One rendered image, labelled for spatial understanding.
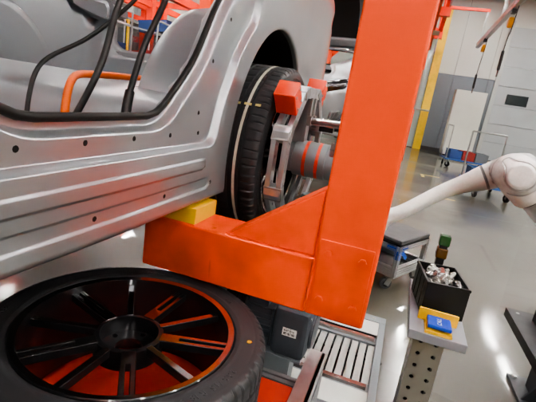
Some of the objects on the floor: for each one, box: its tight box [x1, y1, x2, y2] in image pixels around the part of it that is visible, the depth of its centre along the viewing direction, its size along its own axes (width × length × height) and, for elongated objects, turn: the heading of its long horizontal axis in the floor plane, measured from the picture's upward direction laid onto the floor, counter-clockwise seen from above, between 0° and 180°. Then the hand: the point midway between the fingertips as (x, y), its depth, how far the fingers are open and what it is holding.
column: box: [392, 338, 444, 402], centre depth 150 cm, size 10×10×42 cm
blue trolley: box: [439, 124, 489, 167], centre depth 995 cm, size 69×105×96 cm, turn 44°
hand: (299, 197), depth 193 cm, fingers closed
